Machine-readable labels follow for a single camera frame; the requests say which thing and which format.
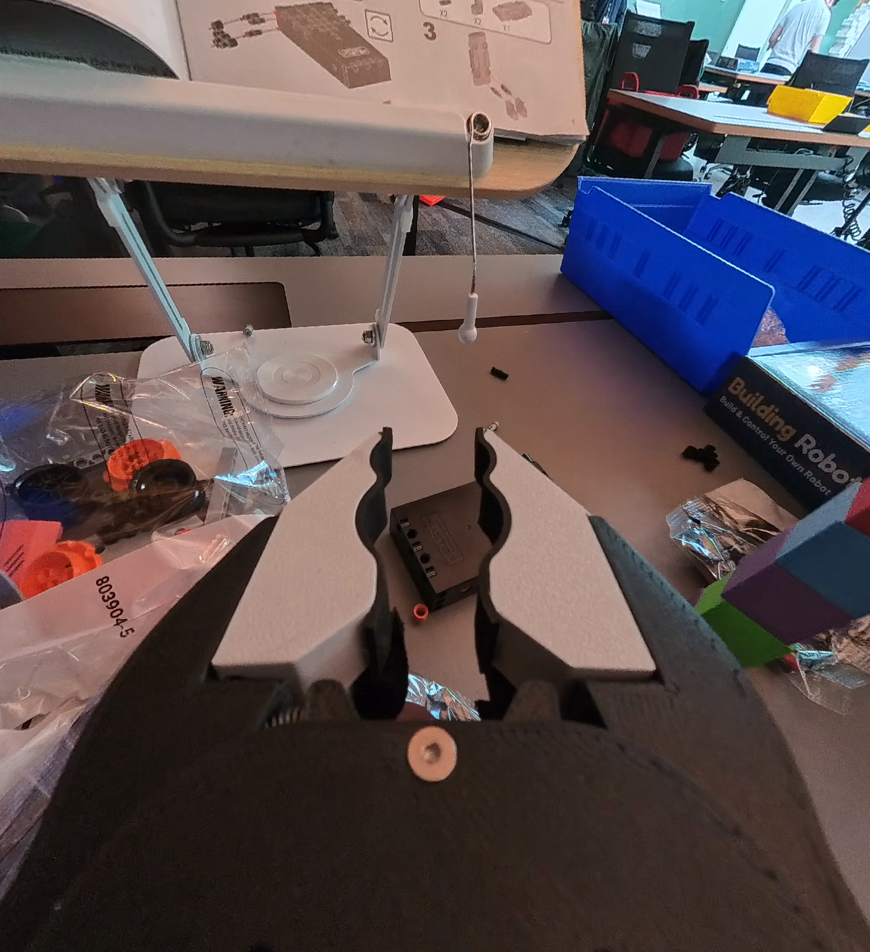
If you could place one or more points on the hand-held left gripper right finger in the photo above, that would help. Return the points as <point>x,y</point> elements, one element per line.
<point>561,580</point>

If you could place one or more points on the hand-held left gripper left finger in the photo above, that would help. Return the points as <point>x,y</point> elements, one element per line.
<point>308,573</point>

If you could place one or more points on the blue cube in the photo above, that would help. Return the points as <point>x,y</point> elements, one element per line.
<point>844,569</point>

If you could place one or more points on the green cube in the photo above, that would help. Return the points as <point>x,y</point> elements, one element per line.
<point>740,632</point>

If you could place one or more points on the purple cube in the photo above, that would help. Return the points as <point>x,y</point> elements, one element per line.
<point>785,602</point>

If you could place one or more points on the grey desk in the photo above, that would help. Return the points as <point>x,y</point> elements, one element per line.
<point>591,416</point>

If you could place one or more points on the blue printed toy box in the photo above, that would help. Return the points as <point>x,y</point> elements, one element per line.
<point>777,439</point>

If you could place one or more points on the black perforated block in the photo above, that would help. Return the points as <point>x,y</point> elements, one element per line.
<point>435,535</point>

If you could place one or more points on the clear bag of dark parts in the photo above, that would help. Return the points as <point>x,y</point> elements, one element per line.
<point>710,520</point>

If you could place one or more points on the clear bag of grey parts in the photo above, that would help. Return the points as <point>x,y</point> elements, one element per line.
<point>442,699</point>

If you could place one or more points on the white book stand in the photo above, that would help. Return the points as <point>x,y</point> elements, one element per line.
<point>405,401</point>

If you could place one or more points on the clear bag orange blue parts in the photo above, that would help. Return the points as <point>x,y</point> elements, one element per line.
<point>152,416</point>

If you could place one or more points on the white paper packet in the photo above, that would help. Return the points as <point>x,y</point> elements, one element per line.
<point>70,639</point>

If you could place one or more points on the blue plastic bin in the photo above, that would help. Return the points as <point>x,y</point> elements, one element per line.
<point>651,275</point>

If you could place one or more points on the yellow plastic bin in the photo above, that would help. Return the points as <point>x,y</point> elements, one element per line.
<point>807,104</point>

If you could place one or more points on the black office chair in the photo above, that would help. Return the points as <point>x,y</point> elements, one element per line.
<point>829,74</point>
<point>658,44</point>
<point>241,216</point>

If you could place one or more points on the background wooden table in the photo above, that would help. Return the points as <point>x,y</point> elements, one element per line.
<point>703,111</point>

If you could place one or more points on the red office chair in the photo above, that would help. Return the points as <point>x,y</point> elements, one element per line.
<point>636,137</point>

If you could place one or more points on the open instruction booklet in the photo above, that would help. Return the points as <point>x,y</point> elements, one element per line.
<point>479,74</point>

